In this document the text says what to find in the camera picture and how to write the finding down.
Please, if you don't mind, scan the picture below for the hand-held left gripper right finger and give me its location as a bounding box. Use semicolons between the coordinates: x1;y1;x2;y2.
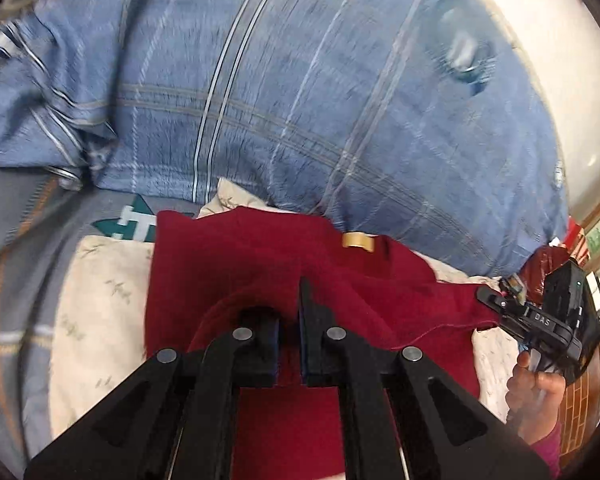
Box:
298;276;552;480

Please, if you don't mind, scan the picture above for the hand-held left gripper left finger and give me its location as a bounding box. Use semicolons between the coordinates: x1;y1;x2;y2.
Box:
24;305;281;480

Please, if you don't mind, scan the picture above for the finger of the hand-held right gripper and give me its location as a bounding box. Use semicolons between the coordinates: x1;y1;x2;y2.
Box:
490;309;532;345
476;275;528;313

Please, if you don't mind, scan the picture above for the red sweater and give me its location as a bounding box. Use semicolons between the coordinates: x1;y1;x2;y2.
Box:
145;207;503;480

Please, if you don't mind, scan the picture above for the person's right forearm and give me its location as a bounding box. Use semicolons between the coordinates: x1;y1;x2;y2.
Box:
527;422;563;479

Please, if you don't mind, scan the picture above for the person's right hand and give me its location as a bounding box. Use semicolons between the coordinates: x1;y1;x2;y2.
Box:
505;347;567;446

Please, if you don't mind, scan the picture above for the dark red bag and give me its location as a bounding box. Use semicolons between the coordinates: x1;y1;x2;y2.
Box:
522;217;588;301

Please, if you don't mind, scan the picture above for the grey striped bedsheet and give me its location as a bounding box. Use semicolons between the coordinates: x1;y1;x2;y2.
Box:
0;165;206;476

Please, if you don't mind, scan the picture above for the blue plaid quilt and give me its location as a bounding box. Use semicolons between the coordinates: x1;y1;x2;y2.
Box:
0;0;571;278

